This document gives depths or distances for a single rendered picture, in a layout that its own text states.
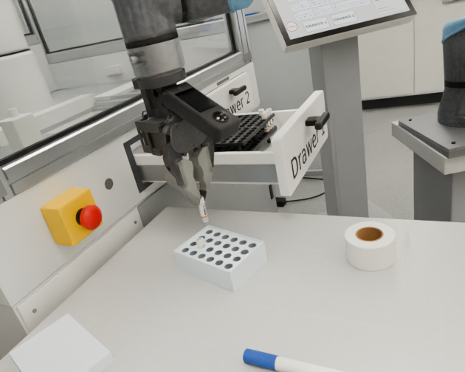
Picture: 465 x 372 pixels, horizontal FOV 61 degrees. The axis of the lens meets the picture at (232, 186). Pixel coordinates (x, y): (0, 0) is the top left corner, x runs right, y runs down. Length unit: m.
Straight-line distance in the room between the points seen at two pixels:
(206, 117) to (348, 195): 1.40
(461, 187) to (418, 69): 2.79
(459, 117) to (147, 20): 0.73
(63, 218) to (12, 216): 0.07
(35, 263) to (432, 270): 0.59
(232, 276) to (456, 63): 0.69
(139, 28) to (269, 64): 1.97
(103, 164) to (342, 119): 1.18
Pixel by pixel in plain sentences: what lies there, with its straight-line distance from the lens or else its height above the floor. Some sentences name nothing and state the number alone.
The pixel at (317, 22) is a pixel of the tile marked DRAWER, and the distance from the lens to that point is 1.55.
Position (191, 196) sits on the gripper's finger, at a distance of 0.63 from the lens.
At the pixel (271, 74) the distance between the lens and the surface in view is 2.51.
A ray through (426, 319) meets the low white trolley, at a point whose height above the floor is 0.76.
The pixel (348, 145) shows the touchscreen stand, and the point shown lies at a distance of 1.79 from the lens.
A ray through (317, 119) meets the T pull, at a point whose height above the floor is 0.91.
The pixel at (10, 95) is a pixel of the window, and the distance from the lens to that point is 0.69.
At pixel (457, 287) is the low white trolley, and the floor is 0.76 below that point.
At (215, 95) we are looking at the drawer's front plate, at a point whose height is 0.92.
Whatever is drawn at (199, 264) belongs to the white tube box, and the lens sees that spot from 0.62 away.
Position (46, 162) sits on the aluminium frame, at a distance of 0.70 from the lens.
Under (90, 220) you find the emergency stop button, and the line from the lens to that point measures 0.66.
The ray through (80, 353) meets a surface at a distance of 0.58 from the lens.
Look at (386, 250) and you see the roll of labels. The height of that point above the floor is 0.79.
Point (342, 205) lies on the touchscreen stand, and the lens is 1.89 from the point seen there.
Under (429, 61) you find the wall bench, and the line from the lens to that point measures 3.77.
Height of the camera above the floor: 1.14
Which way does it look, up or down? 25 degrees down
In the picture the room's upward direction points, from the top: 13 degrees counter-clockwise
